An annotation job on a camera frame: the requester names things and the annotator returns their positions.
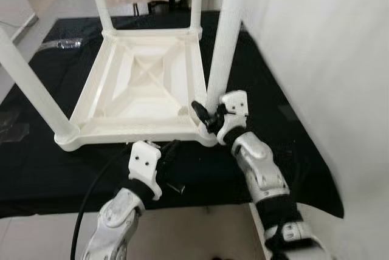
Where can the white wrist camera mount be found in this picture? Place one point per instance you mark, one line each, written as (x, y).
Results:
(234, 105)
(143, 160)

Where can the black table cloth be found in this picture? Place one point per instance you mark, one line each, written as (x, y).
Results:
(36, 169)

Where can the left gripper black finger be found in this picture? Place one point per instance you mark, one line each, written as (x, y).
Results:
(169, 149)
(177, 153)

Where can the cream plastic table top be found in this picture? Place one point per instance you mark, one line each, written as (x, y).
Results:
(140, 108)

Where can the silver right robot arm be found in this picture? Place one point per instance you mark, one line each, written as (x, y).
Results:
(261, 169)

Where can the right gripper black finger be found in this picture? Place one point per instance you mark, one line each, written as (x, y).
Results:
(200, 112)

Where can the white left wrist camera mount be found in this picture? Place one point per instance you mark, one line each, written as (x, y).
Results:
(143, 160)

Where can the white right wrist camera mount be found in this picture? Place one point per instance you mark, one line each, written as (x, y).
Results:
(234, 105)

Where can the grey tape piece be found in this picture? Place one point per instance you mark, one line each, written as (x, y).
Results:
(287, 113)

